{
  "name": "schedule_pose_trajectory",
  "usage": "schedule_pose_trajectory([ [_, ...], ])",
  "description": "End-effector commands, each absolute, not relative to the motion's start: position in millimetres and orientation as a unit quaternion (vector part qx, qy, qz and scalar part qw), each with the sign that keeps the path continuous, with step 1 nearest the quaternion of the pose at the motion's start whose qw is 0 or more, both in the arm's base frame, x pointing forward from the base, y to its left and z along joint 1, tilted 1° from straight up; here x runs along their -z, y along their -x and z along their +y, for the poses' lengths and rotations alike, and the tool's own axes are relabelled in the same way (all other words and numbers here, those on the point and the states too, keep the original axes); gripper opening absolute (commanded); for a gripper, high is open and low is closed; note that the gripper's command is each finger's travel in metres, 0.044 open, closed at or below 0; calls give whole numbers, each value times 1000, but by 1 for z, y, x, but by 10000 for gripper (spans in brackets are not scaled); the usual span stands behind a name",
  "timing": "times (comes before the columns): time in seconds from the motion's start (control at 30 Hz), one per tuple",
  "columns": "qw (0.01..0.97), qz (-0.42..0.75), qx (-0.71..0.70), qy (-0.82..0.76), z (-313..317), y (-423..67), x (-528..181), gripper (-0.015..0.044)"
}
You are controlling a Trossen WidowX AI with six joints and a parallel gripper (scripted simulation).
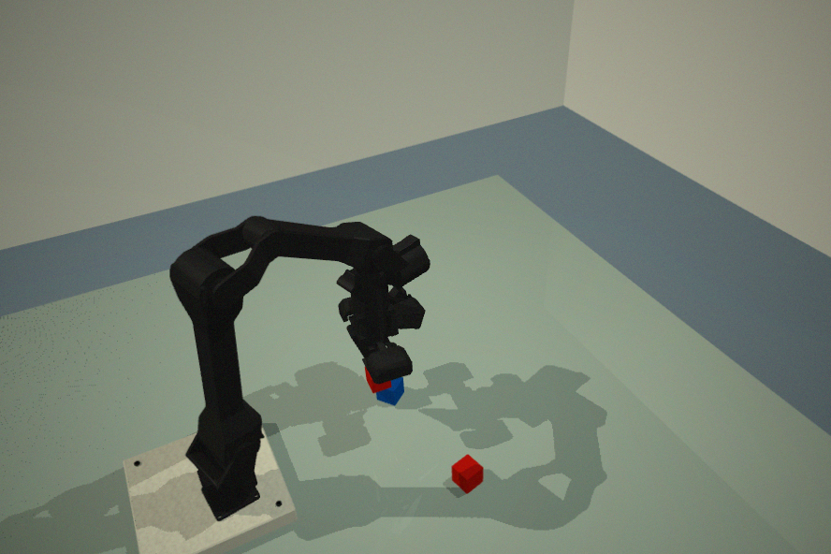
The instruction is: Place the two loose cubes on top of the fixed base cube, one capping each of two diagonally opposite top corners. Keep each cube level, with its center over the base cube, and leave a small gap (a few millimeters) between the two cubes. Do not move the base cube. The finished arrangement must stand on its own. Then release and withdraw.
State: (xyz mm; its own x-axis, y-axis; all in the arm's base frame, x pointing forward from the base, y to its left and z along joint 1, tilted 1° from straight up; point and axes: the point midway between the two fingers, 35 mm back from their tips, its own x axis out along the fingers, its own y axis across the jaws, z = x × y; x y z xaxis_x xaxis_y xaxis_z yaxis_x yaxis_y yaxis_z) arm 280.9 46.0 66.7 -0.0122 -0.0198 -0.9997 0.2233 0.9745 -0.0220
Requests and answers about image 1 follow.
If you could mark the red cube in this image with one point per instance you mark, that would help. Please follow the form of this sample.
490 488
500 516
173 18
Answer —
467 474
376 387

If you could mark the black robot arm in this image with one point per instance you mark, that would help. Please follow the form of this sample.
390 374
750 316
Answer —
229 428

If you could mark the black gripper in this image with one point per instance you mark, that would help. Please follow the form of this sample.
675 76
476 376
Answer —
384 360

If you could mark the blue cube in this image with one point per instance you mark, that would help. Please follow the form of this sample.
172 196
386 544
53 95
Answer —
392 395

